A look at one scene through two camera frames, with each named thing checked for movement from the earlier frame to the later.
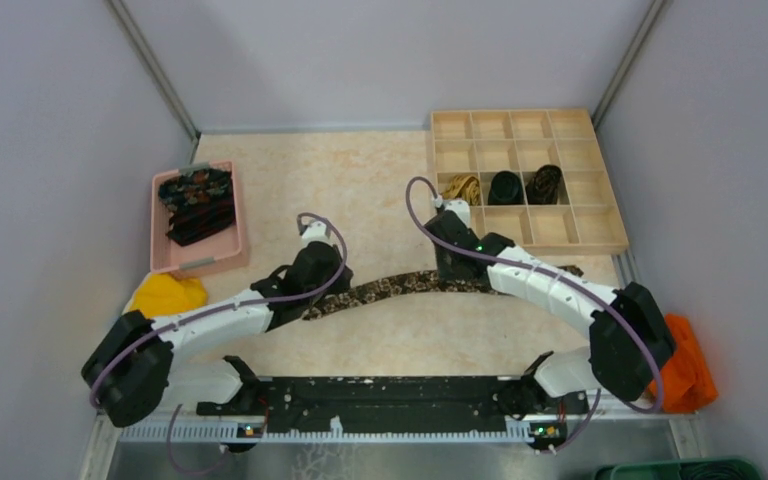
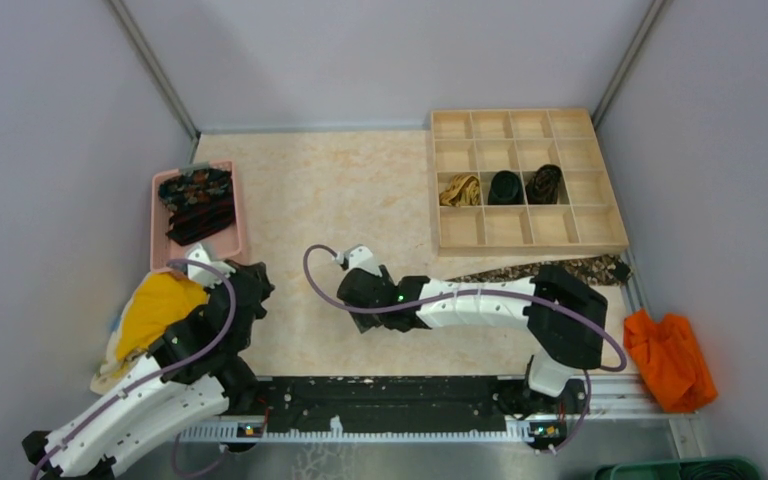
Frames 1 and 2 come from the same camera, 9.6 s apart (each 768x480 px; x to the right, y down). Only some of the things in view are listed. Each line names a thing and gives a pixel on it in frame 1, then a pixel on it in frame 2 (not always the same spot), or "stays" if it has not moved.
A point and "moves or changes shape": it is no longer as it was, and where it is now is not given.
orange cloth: x=687 y=379 stays
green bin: x=681 y=469 stays
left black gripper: x=344 y=280 -> x=257 y=270
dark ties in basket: x=200 y=203 stays
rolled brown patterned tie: x=542 y=189 stays
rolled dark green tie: x=505 y=189 stays
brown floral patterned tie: x=402 y=282 moves or changes shape
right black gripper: x=444 y=270 -> x=367 y=321
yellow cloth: x=165 y=292 stays
